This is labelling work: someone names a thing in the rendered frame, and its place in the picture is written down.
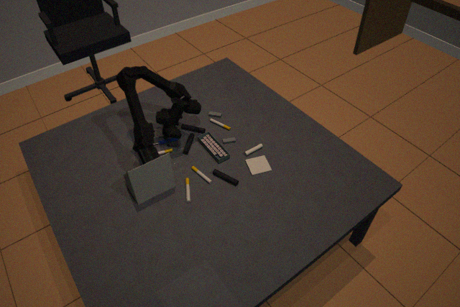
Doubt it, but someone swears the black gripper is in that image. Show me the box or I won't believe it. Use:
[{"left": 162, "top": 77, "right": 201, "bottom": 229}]
[{"left": 161, "top": 108, "right": 183, "bottom": 139}]

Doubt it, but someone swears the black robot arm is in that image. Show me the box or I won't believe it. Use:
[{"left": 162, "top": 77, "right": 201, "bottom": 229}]
[{"left": 116, "top": 66, "right": 201, "bottom": 165}]

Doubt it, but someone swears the keyboard with white letter keys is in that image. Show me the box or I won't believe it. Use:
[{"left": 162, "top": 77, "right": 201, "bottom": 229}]
[{"left": 198, "top": 132, "right": 230, "bottom": 164}]

